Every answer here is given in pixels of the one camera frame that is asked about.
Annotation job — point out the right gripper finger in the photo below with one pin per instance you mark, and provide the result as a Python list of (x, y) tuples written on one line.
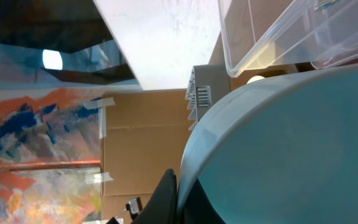
[(157, 207)]

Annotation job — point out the light blue bowl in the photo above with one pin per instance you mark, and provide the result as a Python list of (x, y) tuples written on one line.
[(279, 150)]

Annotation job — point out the green snack wrapper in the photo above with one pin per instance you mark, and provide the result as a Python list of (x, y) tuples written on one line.
[(321, 5)]

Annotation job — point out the cardboard box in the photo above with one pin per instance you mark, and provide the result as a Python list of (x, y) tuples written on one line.
[(146, 134)]

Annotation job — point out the colourful painting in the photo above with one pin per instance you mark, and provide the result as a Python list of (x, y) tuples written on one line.
[(50, 150)]

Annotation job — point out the clear plastic bin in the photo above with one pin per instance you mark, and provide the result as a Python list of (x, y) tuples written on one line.
[(257, 34)]

